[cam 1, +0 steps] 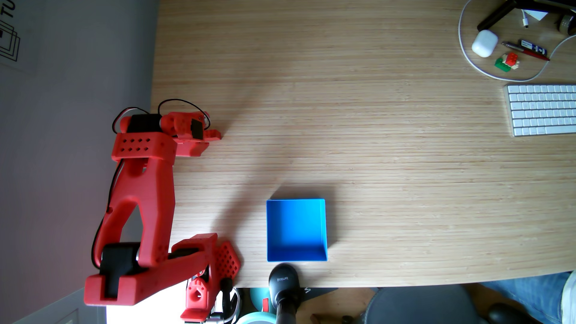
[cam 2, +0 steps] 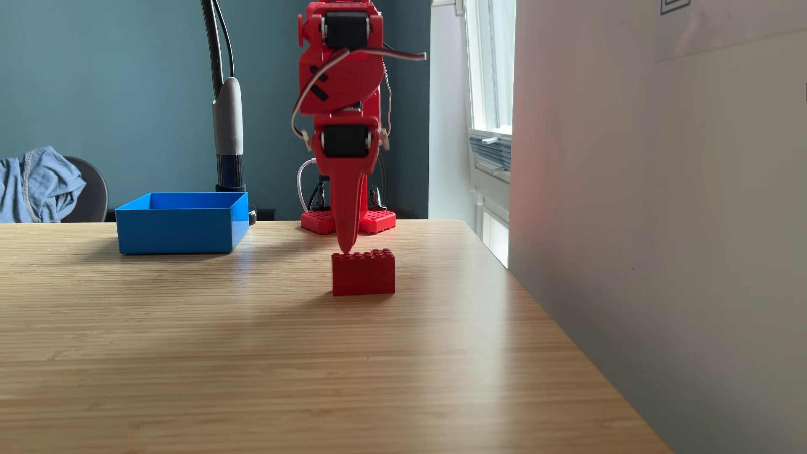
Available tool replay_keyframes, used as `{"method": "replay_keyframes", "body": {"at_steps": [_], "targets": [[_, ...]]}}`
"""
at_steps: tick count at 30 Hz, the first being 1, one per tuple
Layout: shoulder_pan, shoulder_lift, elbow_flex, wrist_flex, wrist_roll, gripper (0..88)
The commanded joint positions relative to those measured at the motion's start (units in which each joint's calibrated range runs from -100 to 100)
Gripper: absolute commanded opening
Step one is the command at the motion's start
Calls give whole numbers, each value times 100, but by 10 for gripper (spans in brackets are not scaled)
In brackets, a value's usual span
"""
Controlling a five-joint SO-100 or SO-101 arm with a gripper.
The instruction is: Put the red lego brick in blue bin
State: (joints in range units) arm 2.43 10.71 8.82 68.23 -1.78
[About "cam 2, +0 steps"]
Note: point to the red lego brick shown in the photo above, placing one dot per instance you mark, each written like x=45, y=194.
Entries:
x=363, y=274

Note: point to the blue plastic bin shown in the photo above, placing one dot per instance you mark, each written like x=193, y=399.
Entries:
x=180, y=230

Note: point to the black table clamp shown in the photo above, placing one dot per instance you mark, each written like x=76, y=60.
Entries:
x=376, y=198
x=318, y=197

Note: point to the black gooseneck stand grey sleeve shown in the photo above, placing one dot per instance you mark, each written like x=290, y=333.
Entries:
x=228, y=120

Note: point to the black office chair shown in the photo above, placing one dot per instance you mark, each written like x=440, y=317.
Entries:
x=91, y=192

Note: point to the blue denim jacket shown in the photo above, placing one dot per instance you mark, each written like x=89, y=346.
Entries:
x=38, y=186

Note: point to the white window frame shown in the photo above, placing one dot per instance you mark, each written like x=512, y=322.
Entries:
x=488, y=75

